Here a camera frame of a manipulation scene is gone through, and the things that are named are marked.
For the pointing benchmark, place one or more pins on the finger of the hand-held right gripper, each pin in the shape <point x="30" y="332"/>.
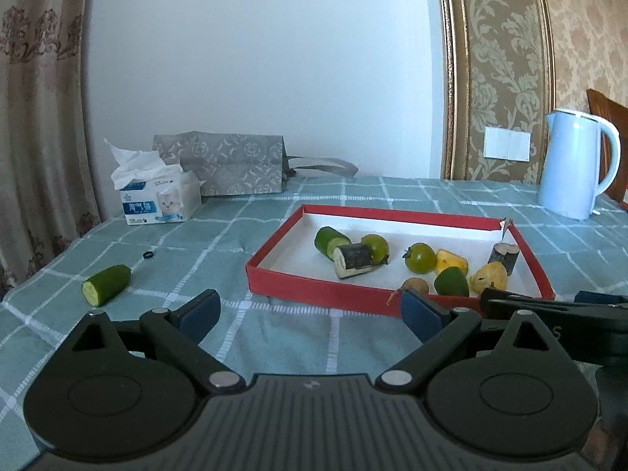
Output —
<point x="598" y="297"/>
<point x="500" y="304"/>

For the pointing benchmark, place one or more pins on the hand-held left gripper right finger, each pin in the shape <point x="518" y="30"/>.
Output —
<point x="419" y="314"/>

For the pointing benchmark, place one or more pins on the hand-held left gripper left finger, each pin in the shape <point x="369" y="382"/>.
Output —
<point x="201" y="311"/>

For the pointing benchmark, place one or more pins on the small olive-brown fruit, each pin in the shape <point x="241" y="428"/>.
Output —
<point x="414" y="285"/>

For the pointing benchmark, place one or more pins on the yellow fruit piece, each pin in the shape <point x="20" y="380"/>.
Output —
<point x="450" y="260"/>
<point x="488" y="277"/>

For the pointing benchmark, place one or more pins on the cut cucumber piece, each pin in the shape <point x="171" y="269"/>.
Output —
<point x="327" y="240"/>
<point x="105" y="284"/>
<point x="451" y="283"/>

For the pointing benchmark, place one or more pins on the green tomato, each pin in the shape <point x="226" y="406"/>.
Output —
<point x="378" y="246"/>
<point x="420" y="258"/>

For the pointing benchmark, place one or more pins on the red shallow cardboard box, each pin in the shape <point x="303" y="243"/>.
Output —
<point x="294" y="256"/>

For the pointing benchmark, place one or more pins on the green checked tablecloth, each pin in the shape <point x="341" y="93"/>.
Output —
<point x="196" y="265"/>

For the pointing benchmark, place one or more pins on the white blue tissue pack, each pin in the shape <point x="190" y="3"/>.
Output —
<point x="162" y="201"/>

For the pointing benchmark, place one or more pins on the light blue electric kettle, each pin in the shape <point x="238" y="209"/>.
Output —
<point x="571" y="167"/>

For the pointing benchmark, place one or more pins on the grey patterned gift bag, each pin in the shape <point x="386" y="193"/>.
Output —
<point x="230" y="167"/>

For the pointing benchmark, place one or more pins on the brown wooden chair back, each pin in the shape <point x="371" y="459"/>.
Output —
<point x="613" y="132"/>

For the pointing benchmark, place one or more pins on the beige floral curtain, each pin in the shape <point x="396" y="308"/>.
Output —
<point x="39" y="132"/>

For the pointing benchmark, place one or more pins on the white wall switch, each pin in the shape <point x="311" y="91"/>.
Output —
<point x="508" y="143"/>

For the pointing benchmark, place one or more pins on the gold ornate wall trim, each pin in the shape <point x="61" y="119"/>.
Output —
<point x="455" y="83"/>

